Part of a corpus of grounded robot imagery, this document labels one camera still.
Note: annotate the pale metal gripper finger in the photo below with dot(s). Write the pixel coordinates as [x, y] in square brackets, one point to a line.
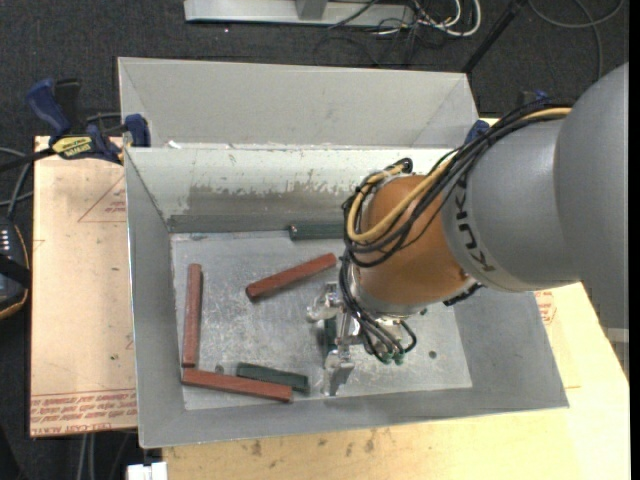
[338, 370]
[327, 305]

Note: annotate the red-brown flat block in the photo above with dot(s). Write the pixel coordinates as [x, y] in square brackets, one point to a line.
[192, 313]
[235, 385]
[290, 277]

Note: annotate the dark green flat block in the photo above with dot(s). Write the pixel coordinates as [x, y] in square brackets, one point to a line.
[272, 377]
[315, 231]

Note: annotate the grey metal bin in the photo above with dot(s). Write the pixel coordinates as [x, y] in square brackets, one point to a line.
[260, 328]

